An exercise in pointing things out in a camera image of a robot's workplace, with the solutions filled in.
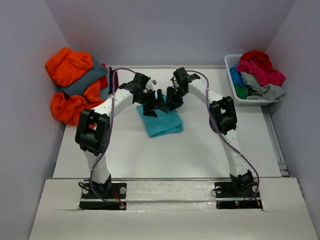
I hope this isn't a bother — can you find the white plastic laundry basket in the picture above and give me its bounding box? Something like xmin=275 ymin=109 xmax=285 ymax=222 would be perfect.
xmin=224 ymin=54 xmax=280 ymax=106

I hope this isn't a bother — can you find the green garment in basket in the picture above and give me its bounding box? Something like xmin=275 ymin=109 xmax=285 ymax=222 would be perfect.
xmin=234 ymin=85 xmax=248 ymax=100

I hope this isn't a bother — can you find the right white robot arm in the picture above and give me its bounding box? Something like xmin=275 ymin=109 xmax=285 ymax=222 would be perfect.
xmin=165 ymin=67 xmax=256 ymax=198

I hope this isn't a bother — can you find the grey t shirt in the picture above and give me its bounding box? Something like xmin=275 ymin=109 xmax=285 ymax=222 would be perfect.
xmin=240 ymin=72 xmax=285 ymax=101

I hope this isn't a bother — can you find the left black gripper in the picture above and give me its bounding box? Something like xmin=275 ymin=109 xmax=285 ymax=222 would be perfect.
xmin=135 ymin=89 xmax=168 ymax=118

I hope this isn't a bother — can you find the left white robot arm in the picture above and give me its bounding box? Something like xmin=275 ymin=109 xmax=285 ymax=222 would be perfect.
xmin=75 ymin=72 xmax=168 ymax=200

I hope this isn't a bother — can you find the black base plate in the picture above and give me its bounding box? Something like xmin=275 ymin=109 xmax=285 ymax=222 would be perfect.
xmin=78 ymin=180 xmax=127 ymax=211
xmin=210 ymin=181 xmax=263 ymax=210

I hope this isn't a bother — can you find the red t shirt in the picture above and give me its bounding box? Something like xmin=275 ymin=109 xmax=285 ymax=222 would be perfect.
xmin=240 ymin=50 xmax=274 ymax=72

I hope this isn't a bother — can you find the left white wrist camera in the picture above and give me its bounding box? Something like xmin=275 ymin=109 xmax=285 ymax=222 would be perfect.
xmin=146 ymin=79 xmax=157 ymax=91

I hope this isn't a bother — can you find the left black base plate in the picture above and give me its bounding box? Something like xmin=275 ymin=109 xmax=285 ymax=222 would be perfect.
xmin=78 ymin=180 xmax=127 ymax=211

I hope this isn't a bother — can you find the orange t shirt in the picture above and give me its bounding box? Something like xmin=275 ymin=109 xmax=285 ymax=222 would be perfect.
xmin=44 ymin=47 xmax=110 ymax=126

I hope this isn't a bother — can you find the blue t shirt in basket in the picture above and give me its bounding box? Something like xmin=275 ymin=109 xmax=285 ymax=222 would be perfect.
xmin=229 ymin=65 xmax=246 ymax=88

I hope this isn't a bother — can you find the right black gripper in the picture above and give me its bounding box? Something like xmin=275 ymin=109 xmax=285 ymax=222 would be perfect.
xmin=165 ymin=86 xmax=188 ymax=111

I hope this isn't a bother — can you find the teal t shirt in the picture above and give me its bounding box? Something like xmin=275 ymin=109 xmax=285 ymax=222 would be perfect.
xmin=136 ymin=105 xmax=184 ymax=138

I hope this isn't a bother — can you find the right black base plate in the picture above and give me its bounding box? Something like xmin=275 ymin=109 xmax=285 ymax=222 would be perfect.
xmin=210 ymin=181 xmax=263 ymax=210

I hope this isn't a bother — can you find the magenta t shirt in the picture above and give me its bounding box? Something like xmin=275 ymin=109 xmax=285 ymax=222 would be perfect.
xmin=236 ymin=60 xmax=286 ymax=86

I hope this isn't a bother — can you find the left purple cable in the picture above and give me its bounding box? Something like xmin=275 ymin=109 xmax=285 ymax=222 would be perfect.
xmin=89 ymin=67 xmax=137 ymax=210

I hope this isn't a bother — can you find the purple cable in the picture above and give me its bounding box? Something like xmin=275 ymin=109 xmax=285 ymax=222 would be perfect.
xmin=89 ymin=67 xmax=137 ymax=210
xmin=189 ymin=70 xmax=261 ymax=208

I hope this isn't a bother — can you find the dark red folded shirt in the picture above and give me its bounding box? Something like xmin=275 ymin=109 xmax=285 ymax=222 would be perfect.
xmin=98 ymin=64 xmax=119 ymax=98

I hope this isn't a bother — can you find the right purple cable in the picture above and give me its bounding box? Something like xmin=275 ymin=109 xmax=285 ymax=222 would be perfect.
xmin=189 ymin=70 xmax=261 ymax=208

